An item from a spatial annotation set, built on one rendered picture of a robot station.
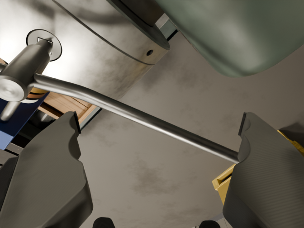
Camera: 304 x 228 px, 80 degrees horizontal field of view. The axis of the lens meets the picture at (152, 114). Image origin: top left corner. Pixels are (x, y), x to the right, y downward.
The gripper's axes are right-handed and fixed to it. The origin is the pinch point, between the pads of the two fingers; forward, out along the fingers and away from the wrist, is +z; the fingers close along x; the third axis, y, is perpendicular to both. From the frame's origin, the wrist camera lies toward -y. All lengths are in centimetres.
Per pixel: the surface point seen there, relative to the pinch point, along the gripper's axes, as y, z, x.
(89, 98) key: 0.5, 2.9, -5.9
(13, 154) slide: 38, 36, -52
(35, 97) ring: 9.0, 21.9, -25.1
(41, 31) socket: -4.3, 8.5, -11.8
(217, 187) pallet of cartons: 195, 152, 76
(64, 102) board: 21, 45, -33
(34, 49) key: -3.2, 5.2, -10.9
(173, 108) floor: 76, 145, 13
